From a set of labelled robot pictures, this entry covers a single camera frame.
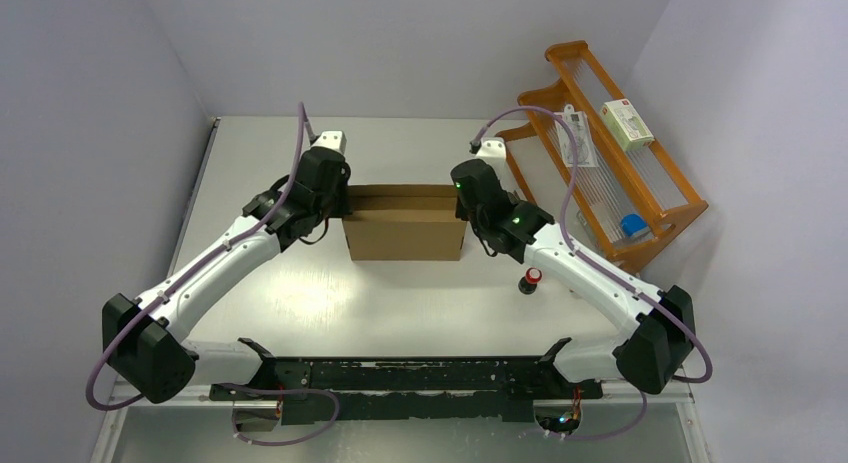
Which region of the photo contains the white green small box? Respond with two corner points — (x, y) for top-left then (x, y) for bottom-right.
(600, 99), (655, 152)

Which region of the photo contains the blue tape roll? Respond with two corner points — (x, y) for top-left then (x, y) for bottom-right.
(619, 213), (651, 240)

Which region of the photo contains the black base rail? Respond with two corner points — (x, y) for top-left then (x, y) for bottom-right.
(209, 339), (603, 425)

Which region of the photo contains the brown cardboard box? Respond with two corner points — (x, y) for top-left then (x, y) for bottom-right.
(342, 184), (467, 261)

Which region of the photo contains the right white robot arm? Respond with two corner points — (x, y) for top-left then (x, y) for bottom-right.
(450, 159), (695, 397)

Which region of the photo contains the red black push button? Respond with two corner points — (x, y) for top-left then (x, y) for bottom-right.
(518, 267), (543, 295)

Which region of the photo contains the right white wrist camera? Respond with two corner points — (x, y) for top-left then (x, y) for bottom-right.
(475, 137), (507, 166)

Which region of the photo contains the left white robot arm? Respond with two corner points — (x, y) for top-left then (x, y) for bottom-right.
(102, 143), (350, 404)

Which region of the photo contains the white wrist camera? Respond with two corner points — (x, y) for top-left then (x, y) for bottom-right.
(310, 130), (347, 156)
(475, 137), (507, 166)

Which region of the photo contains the clear packaged item with card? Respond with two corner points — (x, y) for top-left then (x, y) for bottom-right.
(556, 104), (598, 168)

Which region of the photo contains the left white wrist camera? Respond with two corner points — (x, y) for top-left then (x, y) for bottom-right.
(310, 130), (347, 156)

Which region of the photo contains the orange wooden shelf rack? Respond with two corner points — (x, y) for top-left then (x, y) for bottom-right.
(497, 40), (708, 273)

